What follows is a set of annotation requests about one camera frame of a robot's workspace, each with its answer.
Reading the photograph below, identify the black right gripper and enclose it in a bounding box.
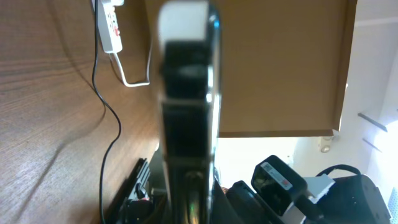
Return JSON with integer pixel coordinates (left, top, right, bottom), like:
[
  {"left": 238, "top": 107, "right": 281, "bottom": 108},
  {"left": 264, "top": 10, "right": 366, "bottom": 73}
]
[{"left": 226, "top": 175, "right": 391, "bottom": 224}]

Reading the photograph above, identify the black smartphone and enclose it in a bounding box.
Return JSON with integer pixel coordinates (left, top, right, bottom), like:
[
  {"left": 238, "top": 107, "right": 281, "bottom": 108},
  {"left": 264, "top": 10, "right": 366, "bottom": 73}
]
[{"left": 157, "top": 1, "right": 221, "bottom": 223}]

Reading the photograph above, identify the black USB charging cable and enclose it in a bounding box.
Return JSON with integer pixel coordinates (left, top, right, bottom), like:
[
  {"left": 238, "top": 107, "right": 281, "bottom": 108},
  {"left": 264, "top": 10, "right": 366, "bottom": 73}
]
[{"left": 91, "top": 0, "right": 123, "bottom": 224}]

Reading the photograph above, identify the brown wooden side panel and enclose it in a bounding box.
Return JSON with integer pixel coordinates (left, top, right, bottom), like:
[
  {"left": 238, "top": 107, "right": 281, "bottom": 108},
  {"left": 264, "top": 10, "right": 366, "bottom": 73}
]
[{"left": 215, "top": 1, "right": 358, "bottom": 138}]

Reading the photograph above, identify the white power strip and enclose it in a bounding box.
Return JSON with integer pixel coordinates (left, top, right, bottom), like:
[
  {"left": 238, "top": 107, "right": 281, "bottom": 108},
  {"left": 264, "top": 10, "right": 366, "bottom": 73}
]
[{"left": 98, "top": 0, "right": 124, "bottom": 54}]

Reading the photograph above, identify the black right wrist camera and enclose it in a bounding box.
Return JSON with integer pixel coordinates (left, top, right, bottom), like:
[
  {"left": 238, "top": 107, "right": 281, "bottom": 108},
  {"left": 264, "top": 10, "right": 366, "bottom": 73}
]
[{"left": 251, "top": 155, "right": 308, "bottom": 216}]

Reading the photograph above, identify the white power strip cord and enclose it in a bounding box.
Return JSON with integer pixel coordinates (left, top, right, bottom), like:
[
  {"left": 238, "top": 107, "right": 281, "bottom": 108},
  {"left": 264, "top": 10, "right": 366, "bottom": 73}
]
[{"left": 111, "top": 40, "right": 153, "bottom": 88}]

